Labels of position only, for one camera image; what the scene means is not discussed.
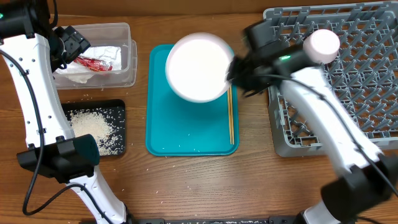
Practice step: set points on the red snack wrapper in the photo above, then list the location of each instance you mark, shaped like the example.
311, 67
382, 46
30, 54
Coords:
93, 64

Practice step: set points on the grey dishwasher rack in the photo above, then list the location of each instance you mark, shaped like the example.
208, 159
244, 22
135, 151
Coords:
364, 73

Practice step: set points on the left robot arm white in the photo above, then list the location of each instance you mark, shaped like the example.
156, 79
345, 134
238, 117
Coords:
34, 46

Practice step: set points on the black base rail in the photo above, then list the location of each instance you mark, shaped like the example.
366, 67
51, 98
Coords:
270, 220

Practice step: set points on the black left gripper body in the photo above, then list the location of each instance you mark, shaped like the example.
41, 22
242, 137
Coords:
65, 47

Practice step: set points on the large white plate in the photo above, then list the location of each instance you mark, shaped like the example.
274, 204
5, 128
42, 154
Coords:
197, 66

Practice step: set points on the wooden chopstick right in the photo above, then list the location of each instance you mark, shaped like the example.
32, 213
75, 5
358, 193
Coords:
232, 109

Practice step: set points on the clear plastic waste bin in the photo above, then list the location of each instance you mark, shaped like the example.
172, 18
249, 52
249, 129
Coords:
107, 34

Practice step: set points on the white napkin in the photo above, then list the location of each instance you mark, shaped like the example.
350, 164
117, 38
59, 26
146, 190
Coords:
80, 74

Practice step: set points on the black tray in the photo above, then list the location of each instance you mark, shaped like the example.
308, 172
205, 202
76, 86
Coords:
116, 107

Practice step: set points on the pile of rice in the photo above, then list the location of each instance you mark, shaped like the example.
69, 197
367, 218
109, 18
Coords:
101, 125

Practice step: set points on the small pink bowl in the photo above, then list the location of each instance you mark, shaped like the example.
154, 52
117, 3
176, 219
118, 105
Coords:
322, 46

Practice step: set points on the wooden chopstick left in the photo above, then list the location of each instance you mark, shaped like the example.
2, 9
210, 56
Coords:
230, 116

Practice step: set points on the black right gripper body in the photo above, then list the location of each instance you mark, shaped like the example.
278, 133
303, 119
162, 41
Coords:
242, 73

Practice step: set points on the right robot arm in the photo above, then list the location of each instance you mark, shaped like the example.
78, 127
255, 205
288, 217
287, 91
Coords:
366, 177

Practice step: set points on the teal plastic tray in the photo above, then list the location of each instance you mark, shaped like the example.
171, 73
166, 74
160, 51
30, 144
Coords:
176, 127

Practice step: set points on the wooden chopstick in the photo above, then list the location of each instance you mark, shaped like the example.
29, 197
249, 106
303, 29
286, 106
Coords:
232, 109
230, 116

